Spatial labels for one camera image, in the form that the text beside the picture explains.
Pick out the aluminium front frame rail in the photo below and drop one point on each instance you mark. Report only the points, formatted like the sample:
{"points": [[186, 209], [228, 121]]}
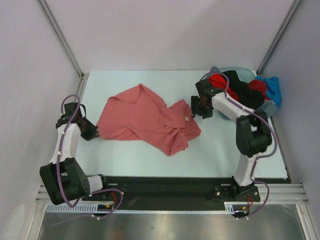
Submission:
{"points": [[286, 193]]}

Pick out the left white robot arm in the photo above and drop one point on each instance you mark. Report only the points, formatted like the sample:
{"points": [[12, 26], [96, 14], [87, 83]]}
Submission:
{"points": [[63, 178]]}

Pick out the right aluminium corner post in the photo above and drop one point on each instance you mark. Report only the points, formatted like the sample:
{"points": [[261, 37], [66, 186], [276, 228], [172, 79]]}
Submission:
{"points": [[279, 35]]}

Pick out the pink t shirt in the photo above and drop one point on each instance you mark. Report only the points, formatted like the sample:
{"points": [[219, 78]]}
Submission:
{"points": [[140, 114]]}

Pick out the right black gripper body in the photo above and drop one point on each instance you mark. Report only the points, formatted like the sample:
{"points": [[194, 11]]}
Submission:
{"points": [[198, 107]]}

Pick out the grey blue t shirt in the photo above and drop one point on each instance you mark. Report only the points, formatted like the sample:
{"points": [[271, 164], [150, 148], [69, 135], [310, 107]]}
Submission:
{"points": [[268, 106]]}

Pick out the white slotted cable duct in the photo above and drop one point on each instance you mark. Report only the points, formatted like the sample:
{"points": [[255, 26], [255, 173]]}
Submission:
{"points": [[223, 208]]}

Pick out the aluminium corner post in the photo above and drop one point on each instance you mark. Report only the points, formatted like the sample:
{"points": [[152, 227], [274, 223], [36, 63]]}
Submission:
{"points": [[53, 23], [279, 35]]}

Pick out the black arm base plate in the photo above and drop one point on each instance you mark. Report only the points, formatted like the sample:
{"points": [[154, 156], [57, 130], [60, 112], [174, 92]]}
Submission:
{"points": [[187, 193]]}

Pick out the bright red t shirt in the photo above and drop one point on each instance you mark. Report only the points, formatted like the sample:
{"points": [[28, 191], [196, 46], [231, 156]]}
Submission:
{"points": [[218, 81]]}

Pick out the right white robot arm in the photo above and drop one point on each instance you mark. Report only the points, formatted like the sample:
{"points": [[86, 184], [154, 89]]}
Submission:
{"points": [[253, 134]]}

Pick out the left aluminium corner post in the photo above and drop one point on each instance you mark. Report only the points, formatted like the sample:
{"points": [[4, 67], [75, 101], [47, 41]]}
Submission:
{"points": [[53, 23]]}

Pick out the dark red t shirt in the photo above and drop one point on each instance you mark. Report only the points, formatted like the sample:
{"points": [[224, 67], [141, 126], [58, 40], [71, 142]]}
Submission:
{"points": [[260, 86]]}

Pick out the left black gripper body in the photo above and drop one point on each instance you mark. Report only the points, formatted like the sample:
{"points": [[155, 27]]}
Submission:
{"points": [[89, 131]]}

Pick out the black t shirt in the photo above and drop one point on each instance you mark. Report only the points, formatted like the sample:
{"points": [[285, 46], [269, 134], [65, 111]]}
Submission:
{"points": [[240, 91]]}

